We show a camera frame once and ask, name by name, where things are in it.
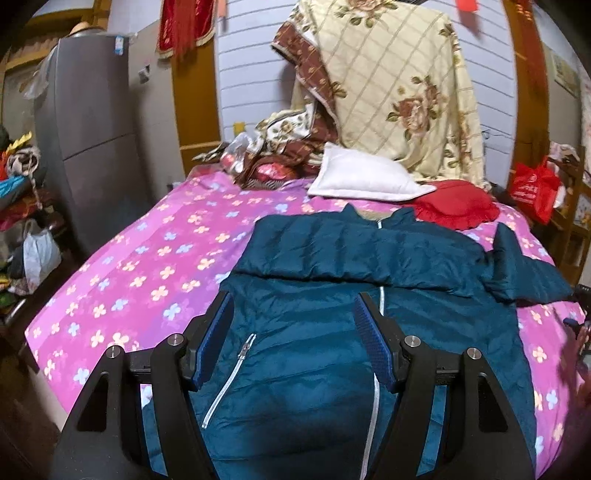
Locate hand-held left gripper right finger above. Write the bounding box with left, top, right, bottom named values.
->
left=353, top=292, right=548, bottom=480

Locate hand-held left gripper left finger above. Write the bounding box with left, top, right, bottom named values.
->
left=48, top=292, right=234, bottom=480

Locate teal puffer jacket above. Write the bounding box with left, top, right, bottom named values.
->
left=139, top=203, right=575, bottom=480

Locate pile of colourful clothes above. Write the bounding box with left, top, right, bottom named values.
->
left=0, top=124, right=61, bottom=306

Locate person's right hand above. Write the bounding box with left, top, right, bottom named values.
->
left=558, top=329, right=591, bottom=418

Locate pink floral bed sheet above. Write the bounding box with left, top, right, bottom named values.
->
left=25, top=173, right=588, bottom=480

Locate wooden shelf rack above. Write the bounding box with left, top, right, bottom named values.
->
left=546, top=143, right=591, bottom=288

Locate red shopping bag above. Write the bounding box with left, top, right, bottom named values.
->
left=509, top=159, right=562, bottom=225

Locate red frilled cushion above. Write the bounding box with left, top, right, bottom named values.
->
left=412, top=181, right=501, bottom=230

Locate white pillow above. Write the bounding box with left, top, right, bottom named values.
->
left=307, top=142, right=437, bottom=202

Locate shiny red patterned cloth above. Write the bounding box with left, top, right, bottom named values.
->
left=255, top=163, right=297, bottom=182

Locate white plastic bag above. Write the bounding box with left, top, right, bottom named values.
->
left=23, top=228, right=63, bottom=295

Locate grey refrigerator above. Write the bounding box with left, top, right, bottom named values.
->
left=34, top=34, right=145, bottom=260

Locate cream floral quilt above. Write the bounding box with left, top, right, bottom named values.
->
left=291, top=0, right=486, bottom=191

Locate brown floral blanket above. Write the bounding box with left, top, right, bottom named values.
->
left=238, top=18, right=348, bottom=185

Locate red fringed hanging cloth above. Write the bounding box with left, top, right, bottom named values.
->
left=157, top=0, right=218, bottom=59

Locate wooden door frame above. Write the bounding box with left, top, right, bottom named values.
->
left=171, top=0, right=223, bottom=180
left=502, top=0, right=556, bottom=186

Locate framed wall picture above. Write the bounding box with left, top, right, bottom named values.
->
left=553, top=50, right=581, bottom=99

